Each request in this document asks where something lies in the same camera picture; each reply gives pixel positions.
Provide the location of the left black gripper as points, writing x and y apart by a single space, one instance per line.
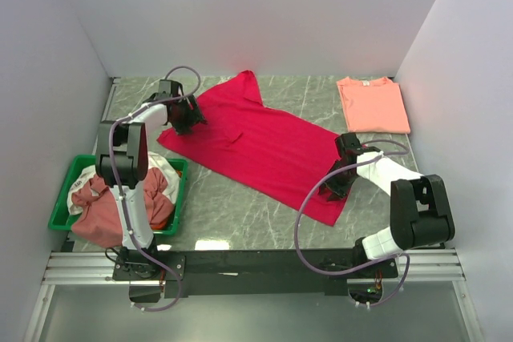
195 116

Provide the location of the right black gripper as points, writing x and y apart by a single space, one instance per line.
338 192

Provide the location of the magenta red t shirt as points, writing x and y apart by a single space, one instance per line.
269 150

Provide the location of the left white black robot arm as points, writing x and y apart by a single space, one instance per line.
121 160

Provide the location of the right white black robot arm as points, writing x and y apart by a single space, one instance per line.
420 213

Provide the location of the white crumpled shirt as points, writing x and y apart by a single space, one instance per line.
162 182

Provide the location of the folded salmon pink t shirt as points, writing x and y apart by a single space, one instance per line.
373 106

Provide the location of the orange garment in basket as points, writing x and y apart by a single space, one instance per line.
159 226

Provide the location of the dusty pink crumpled shirt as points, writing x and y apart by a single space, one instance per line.
100 223

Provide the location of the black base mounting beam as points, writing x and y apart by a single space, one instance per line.
331 281

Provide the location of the green plastic laundry basket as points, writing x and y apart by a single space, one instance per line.
62 221

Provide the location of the aluminium extrusion rail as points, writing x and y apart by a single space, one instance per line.
88 268

